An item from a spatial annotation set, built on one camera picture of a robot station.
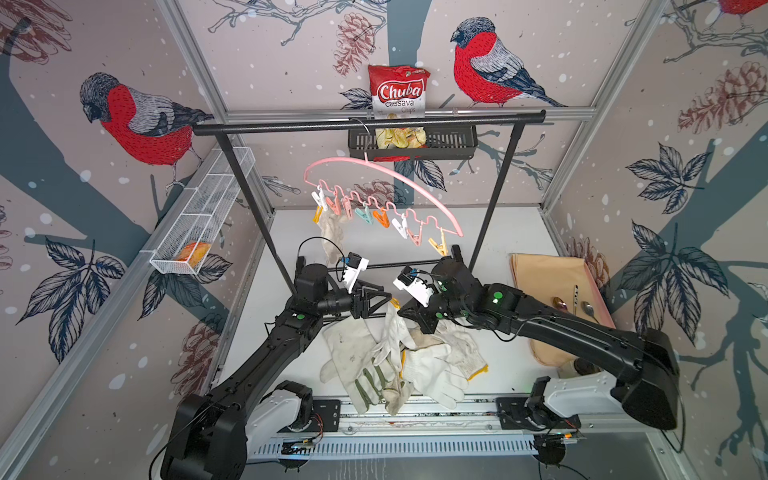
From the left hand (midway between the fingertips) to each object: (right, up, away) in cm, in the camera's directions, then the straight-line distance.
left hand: (389, 290), depth 74 cm
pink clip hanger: (+4, +38, +42) cm, 57 cm away
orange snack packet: (-43, +10, -9) cm, 45 cm away
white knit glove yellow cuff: (-16, +15, +6) cm, 22 cm away
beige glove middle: (+1, -28, +1) cm, 28 cm away
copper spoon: (+54, -8, +18) cm, 57 cm away
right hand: (+3, -4, -2) cm, 6 cm away
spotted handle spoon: (+60, -6, +20) cm, 63 cm away
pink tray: (+66, -5, +22) cm, 70 cm away
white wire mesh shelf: (-50, +13, -2) cm, 52 cm away
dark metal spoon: (+62, -9, +18) cm, 65 cm away
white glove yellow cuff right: (+22, -20, +8) cm, 31 cm away
